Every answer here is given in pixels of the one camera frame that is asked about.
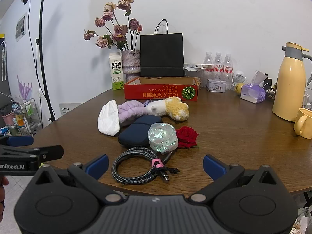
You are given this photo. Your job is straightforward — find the flat white carton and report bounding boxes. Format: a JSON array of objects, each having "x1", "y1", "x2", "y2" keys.
[{"x1": 183, "y1": 63, "x2": 213, "y2": 72}]

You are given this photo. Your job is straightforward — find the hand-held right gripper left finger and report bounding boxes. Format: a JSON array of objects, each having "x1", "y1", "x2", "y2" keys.
[{"x1": 34, "y1": 154, "x2": 123, "y2": 203}]

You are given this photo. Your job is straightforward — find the iridescent plastic ball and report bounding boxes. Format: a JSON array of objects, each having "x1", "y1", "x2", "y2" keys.
[{"x1": 148, "y1": 123, "x2": 179, "y2": 153}]

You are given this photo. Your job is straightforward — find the dried rose bouquet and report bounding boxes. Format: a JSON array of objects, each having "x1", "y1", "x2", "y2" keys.
[{"x1": 83, "y1": 0, "x2": 143, "y2": 51}]

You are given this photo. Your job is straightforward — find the navy blue zip case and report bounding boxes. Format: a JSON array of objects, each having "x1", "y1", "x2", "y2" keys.
[{"x1": 118, "y1": 115, "x2": 163, "y2": 149}]

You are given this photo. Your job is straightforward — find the metal storage rack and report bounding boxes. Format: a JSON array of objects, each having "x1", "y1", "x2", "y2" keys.
[{"x1": 21, "y1": 98, "x2": 42, "y2": 135}]

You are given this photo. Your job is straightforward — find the yellow mug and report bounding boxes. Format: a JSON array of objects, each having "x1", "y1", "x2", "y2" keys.
[{"x1": 293, "y1": 108, "x2": 312, "y2": 139}]

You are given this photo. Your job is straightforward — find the white plastic bag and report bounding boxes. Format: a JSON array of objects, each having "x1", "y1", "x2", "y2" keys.
[{"x1": 292, "y1": 207, "x2": 312, "y2": 234}]

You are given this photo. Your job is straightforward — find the white wall panel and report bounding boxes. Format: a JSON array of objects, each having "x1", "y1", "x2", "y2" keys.
[{"x1": 59, "y1": 103, "x2": 82, "y2": 116}]

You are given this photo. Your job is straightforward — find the yellow thermos jug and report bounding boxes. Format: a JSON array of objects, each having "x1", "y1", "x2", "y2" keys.
[{"x1": 272, "y1": 42, "x2": 312, "y2": 122}]

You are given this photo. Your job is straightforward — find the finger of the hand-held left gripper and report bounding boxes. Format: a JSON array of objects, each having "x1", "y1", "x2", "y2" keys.
[
  {"x1": 0, "y1": 135, "x2": 34, "y2": 148},
  {"x1": 0, "y1": 145, "x2": 64, "y2": 163}
]

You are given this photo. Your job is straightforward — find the pink bucket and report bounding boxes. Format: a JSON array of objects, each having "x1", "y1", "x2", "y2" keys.
[{"x1": 1, "y1": 112, "x2": 15, "y2": 126}]

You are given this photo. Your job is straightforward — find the red rose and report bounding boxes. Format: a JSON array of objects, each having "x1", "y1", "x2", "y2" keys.
[{"x1": 175, "y1": 126, "x2": 199, "y2": 150}]

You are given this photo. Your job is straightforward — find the purple tissue pack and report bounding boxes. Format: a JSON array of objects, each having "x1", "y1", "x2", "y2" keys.
[{"x1": 240, "y1": 71, "x2": 268, "y2": 104}]

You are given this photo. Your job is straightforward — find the wall poster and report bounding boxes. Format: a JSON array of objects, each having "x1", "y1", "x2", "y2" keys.
[{"x1": 15, "y1": 12, "x2": 27, "y2": 42}]

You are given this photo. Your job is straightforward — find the black light stand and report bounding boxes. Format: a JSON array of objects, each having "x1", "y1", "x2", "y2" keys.
[{"x1": 29, "y1": 0, "x2": 56, "y2": 123}]

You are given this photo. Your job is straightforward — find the white astronaut figure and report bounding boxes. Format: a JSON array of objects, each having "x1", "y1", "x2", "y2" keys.
[{"x1": 232, "y1": 70, "x2": 248, "y2": 86}]

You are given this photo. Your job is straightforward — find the purple plush headband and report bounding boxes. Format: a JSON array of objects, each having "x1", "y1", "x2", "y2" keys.
[{"x1": 117, "y1": 100, "x2": 150, "y2": 127}]

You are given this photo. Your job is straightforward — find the white cloth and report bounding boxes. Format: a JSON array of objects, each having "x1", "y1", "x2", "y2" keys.
[{"x1": 98, "y1": 99, "x2": 120, "y2": 136}]

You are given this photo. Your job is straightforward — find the person's left hand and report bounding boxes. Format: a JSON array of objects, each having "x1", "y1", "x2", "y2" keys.
[{"x1": 0, "y1": 175, "x2": 9, "y2": 209}]

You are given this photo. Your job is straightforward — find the white green milk carton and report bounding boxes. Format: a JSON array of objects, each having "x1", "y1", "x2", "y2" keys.
[{"x1": 109, "y1": 52, "x2": 124, "y2": 90}]

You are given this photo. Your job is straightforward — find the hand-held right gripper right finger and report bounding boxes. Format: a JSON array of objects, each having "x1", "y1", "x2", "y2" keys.
[{"x1": 189, "y1": 154, "x2": 278, "y2": 203}]

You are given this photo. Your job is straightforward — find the black paper bag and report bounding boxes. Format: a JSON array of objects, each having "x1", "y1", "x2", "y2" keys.
[{"x1": 140, "y1": 19, "x2": 184, "y2": 77}]

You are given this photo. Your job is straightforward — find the clear seed container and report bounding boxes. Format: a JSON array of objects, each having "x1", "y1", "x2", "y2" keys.
[{"x1": 183, "y1": 68, "x2": 203, "y2": 89}]

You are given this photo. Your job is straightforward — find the purple mottled vase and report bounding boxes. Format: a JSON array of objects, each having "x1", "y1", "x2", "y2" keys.
[{"x1": 121, "y1": 49, "x2": 141, "y2": 82}]

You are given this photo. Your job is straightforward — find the black white braided cable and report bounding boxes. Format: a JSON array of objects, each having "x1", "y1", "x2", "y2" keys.
[{"x1": 112, "y1": 146, "x2": 180, "y2": 184}]

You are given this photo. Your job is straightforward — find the red cardboard box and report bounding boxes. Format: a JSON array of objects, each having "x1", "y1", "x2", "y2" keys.
[{"x1": 123, "y1": 76, "x2": 199, "y2": 102}]

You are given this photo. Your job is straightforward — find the purple flower wall sticker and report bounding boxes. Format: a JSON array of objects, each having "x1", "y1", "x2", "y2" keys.
[{"x1": 17, "y1": 75, "x2": 33, "y2": 101}]

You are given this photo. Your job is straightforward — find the printed tin box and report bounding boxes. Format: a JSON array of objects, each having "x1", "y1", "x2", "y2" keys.
[{"x1": 206, "y1": 79, "x2": 227, "y2": 92}]

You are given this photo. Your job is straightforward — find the yellow white plush toy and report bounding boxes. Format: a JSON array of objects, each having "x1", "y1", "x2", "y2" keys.
[{"x1": 145, "y1": 97, "x2": 190, "y2": 122}]

